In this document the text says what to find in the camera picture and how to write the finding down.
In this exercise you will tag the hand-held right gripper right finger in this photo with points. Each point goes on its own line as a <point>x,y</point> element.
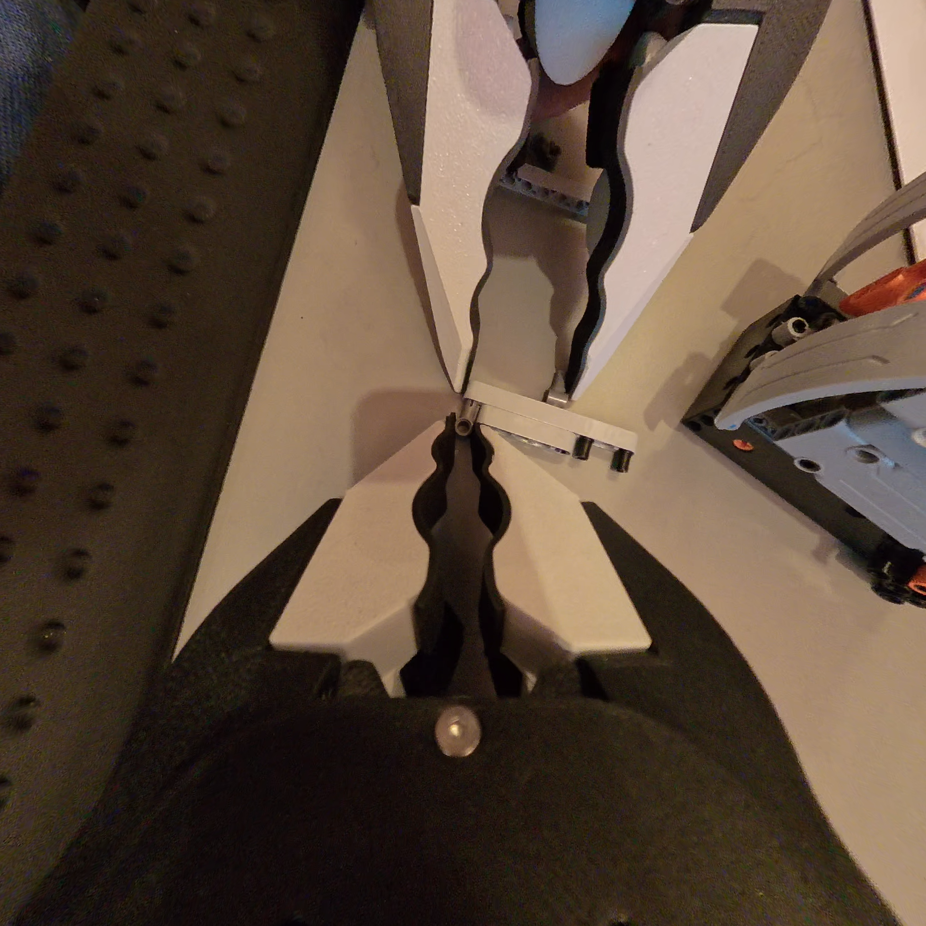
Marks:
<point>557,579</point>

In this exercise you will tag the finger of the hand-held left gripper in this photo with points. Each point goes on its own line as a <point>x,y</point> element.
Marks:
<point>673,159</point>
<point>463,145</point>

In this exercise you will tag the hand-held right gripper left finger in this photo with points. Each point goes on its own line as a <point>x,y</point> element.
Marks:
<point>362,579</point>

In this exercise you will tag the light grey toy beam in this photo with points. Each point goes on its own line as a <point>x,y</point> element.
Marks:
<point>550,192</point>
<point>521,409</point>

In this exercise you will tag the grey toy axle pin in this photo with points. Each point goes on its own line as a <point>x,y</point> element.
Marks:
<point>557,390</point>

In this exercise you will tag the person's left hand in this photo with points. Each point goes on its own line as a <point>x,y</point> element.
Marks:
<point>561,100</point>

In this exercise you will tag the white rounded board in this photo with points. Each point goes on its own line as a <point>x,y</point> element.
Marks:
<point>904,108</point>

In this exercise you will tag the grey orange toy brick vehicle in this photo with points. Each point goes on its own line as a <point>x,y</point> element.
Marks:
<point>832,405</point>

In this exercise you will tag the black perforated panel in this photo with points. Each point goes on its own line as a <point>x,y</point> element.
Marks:
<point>145,362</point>

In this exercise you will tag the person's blue jeans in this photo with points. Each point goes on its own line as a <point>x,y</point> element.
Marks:
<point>29,72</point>

